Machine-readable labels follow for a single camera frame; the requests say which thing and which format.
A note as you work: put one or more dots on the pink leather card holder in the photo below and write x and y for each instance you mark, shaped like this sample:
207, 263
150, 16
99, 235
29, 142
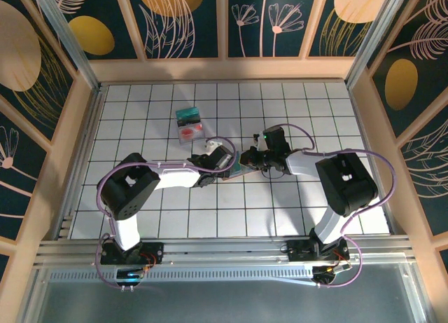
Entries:
232, 177

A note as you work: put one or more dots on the aluminium frame rail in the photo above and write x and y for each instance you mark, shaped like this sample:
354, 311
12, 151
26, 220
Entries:
224, 253

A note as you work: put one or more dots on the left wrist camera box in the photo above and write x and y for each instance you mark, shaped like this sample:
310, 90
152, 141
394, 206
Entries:
211, 145

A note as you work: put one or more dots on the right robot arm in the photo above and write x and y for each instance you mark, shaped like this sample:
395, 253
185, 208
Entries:
304, 162

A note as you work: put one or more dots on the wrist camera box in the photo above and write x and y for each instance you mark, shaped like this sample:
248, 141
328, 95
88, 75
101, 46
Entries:
258, 139
211, 145

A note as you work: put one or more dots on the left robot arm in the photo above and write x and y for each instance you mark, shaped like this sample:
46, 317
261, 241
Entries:
175, 177

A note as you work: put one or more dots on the aluminium corner post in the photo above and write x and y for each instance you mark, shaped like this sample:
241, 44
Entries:
65, 35
377, 35

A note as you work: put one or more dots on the black card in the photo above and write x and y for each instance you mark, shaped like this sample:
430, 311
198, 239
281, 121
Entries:
189, 121

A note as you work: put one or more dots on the black controller board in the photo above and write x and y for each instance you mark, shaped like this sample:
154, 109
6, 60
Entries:
129, 275
325, 272

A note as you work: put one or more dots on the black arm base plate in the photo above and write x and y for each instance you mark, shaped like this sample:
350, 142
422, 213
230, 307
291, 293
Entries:
154, 249
297, 249

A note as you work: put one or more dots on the plain teal card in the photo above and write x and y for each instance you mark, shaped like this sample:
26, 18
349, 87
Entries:
187, 112

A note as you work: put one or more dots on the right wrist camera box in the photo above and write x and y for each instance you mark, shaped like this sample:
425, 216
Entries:
258, 139

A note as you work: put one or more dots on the grey metal plate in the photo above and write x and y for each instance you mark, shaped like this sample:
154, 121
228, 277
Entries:
224, 302

